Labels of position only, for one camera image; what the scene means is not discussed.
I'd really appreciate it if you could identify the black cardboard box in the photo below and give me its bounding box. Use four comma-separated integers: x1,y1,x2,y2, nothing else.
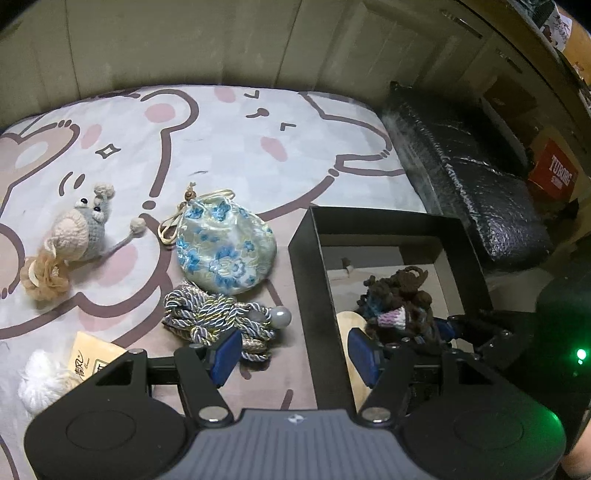
288,206,495,411

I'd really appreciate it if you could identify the metal cabinet handle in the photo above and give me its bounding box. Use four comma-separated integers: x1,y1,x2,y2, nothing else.
494,50,523,73
436,11,479,30

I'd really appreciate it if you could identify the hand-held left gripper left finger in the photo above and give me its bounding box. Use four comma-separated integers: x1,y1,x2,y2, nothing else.
81,330,244,425

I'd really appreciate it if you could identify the white fluffy pompom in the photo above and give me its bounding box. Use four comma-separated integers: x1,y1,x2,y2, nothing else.
17,349,82,412

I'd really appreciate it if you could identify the round wooden piece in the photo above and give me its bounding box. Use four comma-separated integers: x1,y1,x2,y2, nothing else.
336,311,376,407

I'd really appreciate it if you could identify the brown yarn doll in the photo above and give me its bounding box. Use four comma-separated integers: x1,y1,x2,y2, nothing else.
353,265,446,346

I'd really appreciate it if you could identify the twisted rope tassel with bead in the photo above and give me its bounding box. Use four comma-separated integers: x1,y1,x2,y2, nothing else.
163,281,293,366

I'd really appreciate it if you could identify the grey crocheted mouse toy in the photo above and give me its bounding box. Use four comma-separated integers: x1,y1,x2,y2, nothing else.
46,184,148,263

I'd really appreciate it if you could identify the red cardboard box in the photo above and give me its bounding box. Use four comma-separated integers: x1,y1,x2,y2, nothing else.
527,138,581,202

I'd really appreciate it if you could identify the yellow paper packet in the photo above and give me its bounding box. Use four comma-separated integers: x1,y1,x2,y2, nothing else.
68,331,129,385

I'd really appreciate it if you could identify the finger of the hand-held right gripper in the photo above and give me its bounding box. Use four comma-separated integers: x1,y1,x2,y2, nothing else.
402,335,514,370
434,310,514,344

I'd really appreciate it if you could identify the cream cabinet door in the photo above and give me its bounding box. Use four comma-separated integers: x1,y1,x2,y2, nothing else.
69,0,333,95
0,0,80,126
318,0,485,116

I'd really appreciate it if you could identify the bear printed blanket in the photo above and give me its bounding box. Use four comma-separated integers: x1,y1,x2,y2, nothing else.
0,84,435,480

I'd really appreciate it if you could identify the white and red printed packet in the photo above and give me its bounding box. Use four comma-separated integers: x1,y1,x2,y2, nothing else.
538,9,573,48

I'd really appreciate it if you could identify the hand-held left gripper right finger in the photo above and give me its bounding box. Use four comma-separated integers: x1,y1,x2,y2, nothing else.
347,327,509,425

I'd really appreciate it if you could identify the black bubble wrapped package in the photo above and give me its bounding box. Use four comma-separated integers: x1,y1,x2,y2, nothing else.
381,80,555,269

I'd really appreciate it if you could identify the blue floral drawstring pouch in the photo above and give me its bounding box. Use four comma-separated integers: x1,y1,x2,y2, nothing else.
158,184,277,296

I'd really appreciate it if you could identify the person's right forearm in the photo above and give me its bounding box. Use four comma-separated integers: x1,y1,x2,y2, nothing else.
566,427,591,480

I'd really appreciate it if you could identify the tan mesh scrunchie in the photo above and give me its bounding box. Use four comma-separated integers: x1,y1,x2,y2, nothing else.
21,247,73,302

